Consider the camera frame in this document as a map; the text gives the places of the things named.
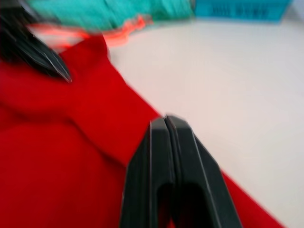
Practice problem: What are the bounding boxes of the red t-shirt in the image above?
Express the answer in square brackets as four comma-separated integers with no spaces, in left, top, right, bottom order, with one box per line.
[0,33,287,228]

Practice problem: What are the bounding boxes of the teal shorts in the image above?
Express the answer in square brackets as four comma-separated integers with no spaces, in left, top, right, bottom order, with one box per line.
[29,0,194,31]

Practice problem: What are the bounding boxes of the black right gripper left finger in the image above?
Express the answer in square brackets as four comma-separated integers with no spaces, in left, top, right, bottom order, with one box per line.
[119,117,176,228]

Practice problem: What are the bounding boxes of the blue box with dark print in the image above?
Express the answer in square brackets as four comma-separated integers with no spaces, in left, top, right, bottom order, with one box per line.
[193,0,296,25]

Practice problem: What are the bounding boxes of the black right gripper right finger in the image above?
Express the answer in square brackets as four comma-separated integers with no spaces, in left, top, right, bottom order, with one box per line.
[165,114,243,228]

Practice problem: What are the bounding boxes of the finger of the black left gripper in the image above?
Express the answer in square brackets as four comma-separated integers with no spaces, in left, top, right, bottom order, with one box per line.
[0,14,71,83]
[0,0,72,83]

